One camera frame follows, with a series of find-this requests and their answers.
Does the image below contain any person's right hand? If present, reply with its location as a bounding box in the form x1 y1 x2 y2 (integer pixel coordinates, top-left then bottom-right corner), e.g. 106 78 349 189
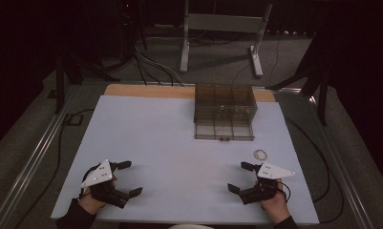
255 177 291 225

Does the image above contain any white table mat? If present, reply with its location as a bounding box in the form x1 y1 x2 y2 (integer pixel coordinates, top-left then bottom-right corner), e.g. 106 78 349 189
50 94 321 226

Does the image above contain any grey cable bundle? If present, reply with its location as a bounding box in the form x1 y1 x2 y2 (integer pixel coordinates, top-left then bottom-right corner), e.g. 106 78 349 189
133 44 187 88

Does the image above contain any person's left hand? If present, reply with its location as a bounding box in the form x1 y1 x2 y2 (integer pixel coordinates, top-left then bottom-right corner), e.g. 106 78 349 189
78 174 118 216

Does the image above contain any thin black cable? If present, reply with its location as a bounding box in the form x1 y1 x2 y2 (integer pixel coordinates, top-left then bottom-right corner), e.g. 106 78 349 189
231 33 283 86

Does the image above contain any thin metal bracelet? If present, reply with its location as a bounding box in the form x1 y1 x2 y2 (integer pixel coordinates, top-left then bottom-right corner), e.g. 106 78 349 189
252 149 268 162

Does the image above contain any aluminium floor rail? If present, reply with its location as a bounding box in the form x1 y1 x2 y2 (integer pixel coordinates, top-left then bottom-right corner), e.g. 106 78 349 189
0 83 82 229
274 87 376 229

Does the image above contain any black floor cable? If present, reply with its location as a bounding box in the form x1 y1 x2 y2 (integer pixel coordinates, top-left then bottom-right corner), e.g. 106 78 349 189
14 107 96 229
284 116 346 224

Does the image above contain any black tripod stand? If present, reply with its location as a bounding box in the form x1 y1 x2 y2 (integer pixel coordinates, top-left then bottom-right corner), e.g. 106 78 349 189
53 52 122 115
264 18 332 127

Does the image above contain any pale rounded object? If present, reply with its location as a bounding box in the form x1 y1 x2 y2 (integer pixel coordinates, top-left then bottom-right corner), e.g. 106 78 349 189
166 223 215 229

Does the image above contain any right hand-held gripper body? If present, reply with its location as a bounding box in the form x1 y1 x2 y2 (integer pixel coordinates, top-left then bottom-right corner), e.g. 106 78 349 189
239 161 296 206

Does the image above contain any clear brown divided drawer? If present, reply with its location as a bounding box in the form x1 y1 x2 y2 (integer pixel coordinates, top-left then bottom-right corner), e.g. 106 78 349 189
193 121 256 142

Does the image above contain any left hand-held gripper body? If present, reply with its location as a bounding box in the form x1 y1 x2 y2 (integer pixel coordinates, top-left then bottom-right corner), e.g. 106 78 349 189
80 159 132 210

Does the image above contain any right hand-held gripper cable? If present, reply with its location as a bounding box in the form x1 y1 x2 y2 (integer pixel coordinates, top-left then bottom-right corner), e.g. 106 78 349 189
276 179 292 203

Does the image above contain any clear brown drawer cabinet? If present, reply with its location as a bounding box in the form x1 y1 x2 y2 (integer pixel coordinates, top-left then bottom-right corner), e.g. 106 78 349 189
193 82 259 125

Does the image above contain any grey metal stand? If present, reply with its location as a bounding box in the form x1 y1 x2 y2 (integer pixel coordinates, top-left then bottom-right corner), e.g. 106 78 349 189
179 0 275 78

